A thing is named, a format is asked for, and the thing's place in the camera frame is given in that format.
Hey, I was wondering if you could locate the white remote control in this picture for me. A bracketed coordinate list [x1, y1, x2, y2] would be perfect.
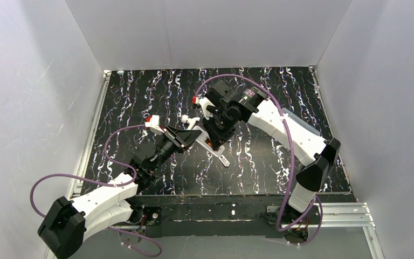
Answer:
[193, 126, 225, 158]

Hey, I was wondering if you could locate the white battery cover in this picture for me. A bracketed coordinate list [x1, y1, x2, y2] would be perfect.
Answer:
[218, 155, 230, 168]

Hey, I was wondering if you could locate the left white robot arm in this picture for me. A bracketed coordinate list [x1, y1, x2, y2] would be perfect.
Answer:
[37, 126, 202, 258]

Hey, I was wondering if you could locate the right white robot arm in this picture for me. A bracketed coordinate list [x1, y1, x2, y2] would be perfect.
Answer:
[192, 76, 341, 213]

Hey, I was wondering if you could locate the white plastic faucet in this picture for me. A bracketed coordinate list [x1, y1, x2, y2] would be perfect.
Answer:
[181, 114, 200, 130]

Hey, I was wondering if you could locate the clear plastic screw box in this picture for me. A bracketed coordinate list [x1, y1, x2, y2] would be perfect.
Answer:
[281, 108, 322, 137]

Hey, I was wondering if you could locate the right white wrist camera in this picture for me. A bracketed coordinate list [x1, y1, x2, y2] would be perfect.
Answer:
[192, 96, 217, 119]

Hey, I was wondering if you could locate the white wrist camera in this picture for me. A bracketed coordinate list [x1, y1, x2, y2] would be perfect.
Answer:
[192, 96, 217, 119]
[144, 115, 164, 135]

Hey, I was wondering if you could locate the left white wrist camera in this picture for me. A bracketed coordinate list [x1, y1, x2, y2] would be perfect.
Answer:
[144, 115, 164, 135]

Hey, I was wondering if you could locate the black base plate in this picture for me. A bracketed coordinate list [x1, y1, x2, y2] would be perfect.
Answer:
[96, 194, 322, 240]

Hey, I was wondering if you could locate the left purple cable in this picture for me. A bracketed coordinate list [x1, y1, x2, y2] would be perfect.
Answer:
[29, 124, 163, 258]

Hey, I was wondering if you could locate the aluminium frame rail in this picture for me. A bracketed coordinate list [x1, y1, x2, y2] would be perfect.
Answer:
[266, 202, 375, 228]

